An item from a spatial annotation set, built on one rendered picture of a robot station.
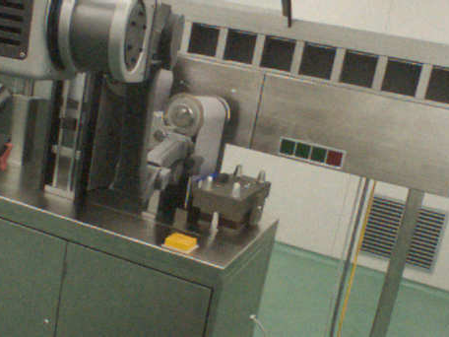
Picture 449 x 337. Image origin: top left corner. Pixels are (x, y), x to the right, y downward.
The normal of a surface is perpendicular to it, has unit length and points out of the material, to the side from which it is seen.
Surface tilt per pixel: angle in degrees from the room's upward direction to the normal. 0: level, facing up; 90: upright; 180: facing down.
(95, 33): 101
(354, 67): 90
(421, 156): 90
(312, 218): 90
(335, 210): 90
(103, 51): 123
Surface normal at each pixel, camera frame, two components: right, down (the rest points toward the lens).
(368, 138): -0.31, 0.12
